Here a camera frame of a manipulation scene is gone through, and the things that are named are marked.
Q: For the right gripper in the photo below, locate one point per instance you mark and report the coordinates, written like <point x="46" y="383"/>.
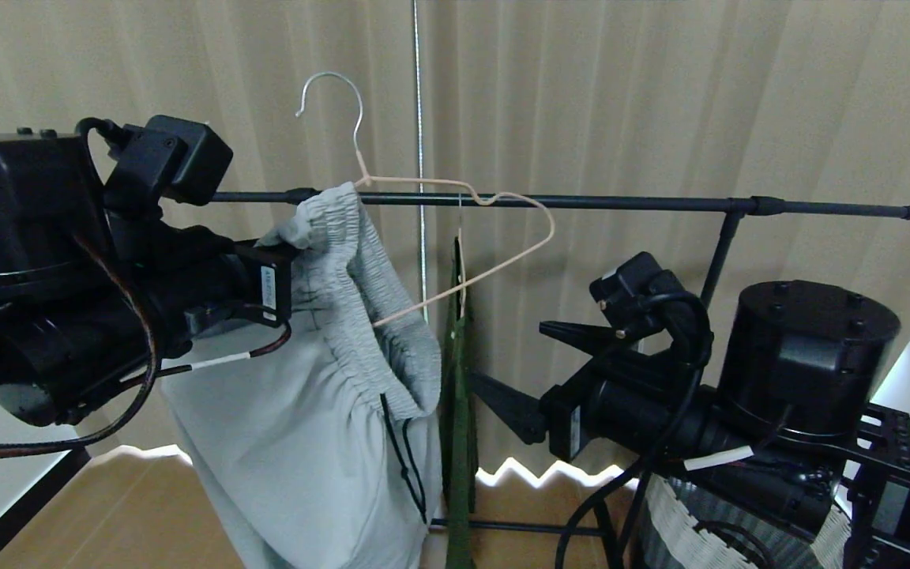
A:
<point x="644" y="419"/>

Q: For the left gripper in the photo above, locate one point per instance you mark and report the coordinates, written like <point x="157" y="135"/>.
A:
<point x="107" y="332"/>

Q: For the green printed T-shirt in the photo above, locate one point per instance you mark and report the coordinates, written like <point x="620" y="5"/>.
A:
<point x="459" y="395"/>

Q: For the pink clothes hanger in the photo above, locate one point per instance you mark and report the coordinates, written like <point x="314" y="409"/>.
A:
<point x="463" y="269"/>
<point x="362" y="180"/>

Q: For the pale grey shorts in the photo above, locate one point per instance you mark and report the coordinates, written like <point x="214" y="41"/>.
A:
<point x="289" y="435"/>

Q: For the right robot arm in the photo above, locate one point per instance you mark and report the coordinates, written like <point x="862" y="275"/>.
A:
<point x="810" y="356"/>

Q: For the black clothes rack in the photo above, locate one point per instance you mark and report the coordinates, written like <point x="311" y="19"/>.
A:
<point x="621" y="203"/>

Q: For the white laundry basket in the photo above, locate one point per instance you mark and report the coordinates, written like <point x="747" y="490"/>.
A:
<point x="684" y="537"/>

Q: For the beige curtain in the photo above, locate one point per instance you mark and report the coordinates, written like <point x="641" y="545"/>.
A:
<point x="700" y="95"/>

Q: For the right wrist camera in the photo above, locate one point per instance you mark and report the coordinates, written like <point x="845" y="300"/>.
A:
<point x="637" y="284"/>

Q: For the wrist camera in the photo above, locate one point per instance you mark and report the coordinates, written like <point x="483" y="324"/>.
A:
<point x="637" y="284"/>
<point x="178" y="158"/>

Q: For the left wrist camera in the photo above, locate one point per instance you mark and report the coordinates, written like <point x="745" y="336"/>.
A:
<point x="178" y="158"/>

